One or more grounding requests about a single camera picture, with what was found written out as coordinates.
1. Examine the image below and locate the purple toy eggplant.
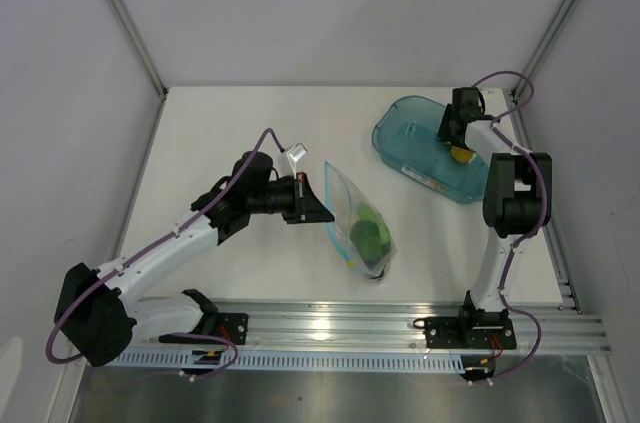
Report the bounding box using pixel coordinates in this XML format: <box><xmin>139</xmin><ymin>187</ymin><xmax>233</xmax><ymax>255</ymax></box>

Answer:
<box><xmin>368</xmin><ymin>267</ymin><xmax>387</xmax><ymax>281</ymax></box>

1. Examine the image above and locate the yellow toy lemon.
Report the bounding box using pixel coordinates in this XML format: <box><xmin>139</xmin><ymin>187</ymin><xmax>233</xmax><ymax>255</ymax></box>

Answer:
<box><xmin>450</xmin><ymin>146</ymin><xmax>474</xmax><ymax>164</ymax></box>

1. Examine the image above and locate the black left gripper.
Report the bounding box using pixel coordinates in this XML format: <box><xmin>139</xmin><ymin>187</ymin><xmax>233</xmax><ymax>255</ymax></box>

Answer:
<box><xmin>247</xmin><ymin>172</ymin><xmax>333</xmax><ymax>224</ymax></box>

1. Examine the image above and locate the green toy bell pepper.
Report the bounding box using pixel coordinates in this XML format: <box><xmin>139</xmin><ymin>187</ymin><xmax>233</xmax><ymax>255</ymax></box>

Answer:
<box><xmin>349</xmin><ymin>221</ymin><xmax>392</xmax><ymax>268</ymax></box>

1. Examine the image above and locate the white slotted cable duct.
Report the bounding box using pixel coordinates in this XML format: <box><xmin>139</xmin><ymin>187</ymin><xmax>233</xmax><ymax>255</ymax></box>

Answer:
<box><xmin>109</xmin><ymin>347</ymin><xmax>465</xmax><ymax>374</ymax></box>

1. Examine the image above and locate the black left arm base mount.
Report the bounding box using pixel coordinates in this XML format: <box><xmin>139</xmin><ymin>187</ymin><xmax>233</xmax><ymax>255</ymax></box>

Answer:
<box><xmin>159</xmin><ymin>289</ymin><xmax>249</xmax><ymax>345</ymax></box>

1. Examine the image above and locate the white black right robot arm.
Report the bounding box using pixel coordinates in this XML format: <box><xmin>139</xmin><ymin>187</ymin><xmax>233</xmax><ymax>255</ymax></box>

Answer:
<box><xmin>437</xmin><ymin>87</ymin><xmax>552</xmax><ymax>347</ymax></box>

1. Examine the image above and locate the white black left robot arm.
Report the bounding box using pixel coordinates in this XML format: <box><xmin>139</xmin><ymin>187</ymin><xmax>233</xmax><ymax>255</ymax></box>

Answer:
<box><xmin>54</xmin><ymin>152</ymin><xmax>334</xmax><ymax>367</ymax></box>

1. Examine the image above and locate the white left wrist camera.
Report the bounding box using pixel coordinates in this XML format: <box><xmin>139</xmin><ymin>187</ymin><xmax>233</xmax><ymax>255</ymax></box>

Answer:
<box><xmin>276</xmin><ymin>143</ymin><xmax>307</xmax><ymax>177</ymax></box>

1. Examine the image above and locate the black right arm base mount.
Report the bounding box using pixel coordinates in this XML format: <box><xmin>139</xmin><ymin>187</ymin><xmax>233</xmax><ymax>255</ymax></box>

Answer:
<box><xmin>412</xmin><ymin>312</ymin><xmax>517</xmax><ymax>350</ymax></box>

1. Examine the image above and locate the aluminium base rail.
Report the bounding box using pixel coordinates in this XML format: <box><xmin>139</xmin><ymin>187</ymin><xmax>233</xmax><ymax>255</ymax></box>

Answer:
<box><xmin>64</xmin><ymin>297</ymin><xmax>616</xmax><ymax>356</ymax></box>

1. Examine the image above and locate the clear zip bag teal zipper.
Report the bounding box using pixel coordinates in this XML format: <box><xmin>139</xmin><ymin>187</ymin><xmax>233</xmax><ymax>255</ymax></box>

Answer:
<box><xmin>324</xmin><ymin>161</ymin><xmax>396</xmax><ymax>281</ymax></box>

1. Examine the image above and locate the teal plastic tray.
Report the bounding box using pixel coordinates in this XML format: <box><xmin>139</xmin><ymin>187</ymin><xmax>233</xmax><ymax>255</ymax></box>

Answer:
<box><xmin>371</xmin><ymin>95</ymin><xmax>488</xmax><ymax>204</ymax></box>

